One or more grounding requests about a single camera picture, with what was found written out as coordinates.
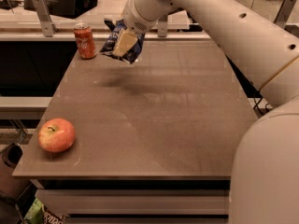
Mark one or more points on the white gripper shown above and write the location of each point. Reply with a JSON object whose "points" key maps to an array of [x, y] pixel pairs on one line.
{"points": [[135, 17]]}

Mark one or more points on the blue chip bag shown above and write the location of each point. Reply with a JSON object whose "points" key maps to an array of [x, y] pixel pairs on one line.
{"points": [[107, 49]]}

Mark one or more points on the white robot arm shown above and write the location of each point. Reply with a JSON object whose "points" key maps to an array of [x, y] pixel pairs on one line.
{"points": [[265, 177]]}

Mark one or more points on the red coke can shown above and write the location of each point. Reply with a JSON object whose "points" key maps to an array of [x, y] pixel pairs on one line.
{"points": [[84, 39]]}

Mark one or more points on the green snack bag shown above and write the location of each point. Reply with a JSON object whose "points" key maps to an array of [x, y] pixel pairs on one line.
{"points": [[38, 213]]}

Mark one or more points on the red apple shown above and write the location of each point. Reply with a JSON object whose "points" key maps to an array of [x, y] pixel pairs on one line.
{"points": [[56, 135]]}

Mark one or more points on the dark bin at left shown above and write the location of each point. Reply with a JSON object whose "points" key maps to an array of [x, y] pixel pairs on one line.
{"points": [[11, 187]]}

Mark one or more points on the middle metal glass bracket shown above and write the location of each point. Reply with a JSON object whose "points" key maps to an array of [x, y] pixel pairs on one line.
{"points": [[162, 26]]}

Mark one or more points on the metal glass bracket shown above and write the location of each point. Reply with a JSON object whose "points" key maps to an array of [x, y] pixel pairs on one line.
{"points": [[284, 13], [47, 26], [162, 26]]}

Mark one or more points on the left metal glass bracket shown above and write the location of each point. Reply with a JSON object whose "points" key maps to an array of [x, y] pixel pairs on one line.
{"points": [[47, 26]]}

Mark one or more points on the right metal glass bracket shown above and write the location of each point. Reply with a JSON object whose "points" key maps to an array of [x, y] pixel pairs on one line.
{"points": [[284, 13]]}

